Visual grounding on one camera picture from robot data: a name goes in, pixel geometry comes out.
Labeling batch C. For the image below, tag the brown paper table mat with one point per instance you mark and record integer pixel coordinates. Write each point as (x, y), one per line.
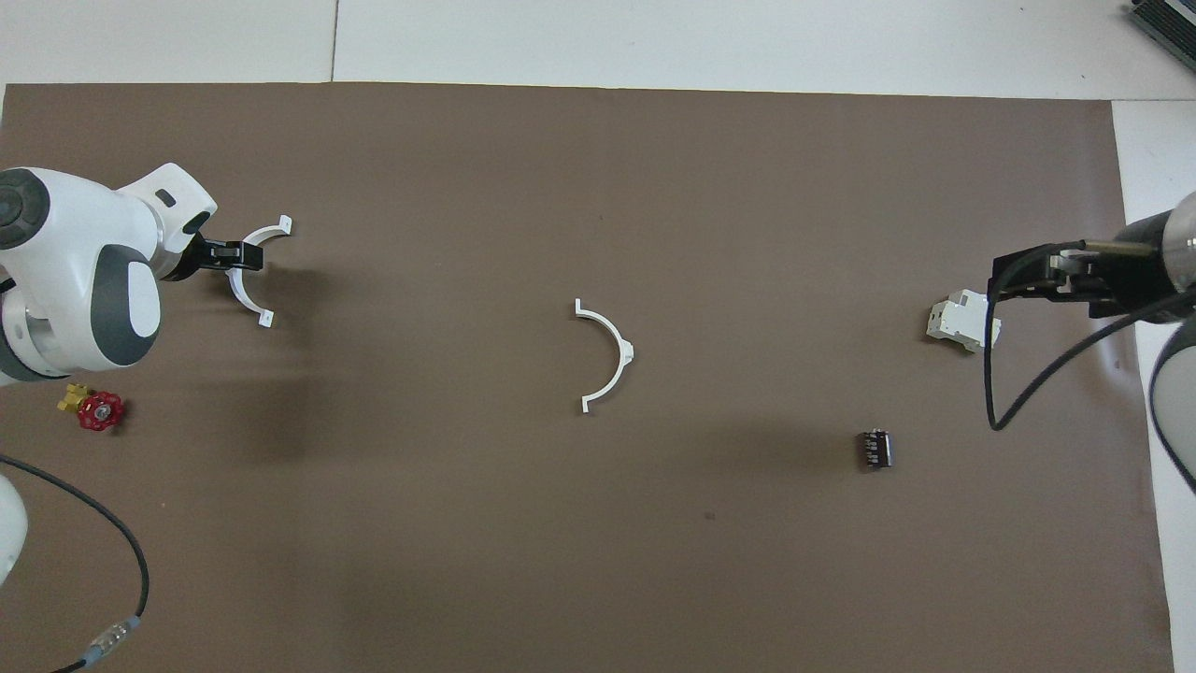
(561, 187)

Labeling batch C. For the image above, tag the grey ribbed device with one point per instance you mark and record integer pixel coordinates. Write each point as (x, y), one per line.
(1168, 19)

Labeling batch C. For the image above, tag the red handwheel yellow valve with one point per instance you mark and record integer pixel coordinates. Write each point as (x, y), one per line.
(100, 411)

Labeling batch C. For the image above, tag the white circuit breaker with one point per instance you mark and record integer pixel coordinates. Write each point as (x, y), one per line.
(958, 322)

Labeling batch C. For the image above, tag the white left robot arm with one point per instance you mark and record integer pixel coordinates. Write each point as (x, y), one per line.
(75, 243)

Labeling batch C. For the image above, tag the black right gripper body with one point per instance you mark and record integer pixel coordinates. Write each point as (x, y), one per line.
(1135, 276)

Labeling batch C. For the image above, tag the small black connector block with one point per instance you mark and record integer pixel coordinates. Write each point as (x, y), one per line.
(875, 450)

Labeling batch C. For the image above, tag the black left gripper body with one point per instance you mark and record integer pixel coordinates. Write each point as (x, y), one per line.
(192, 257)

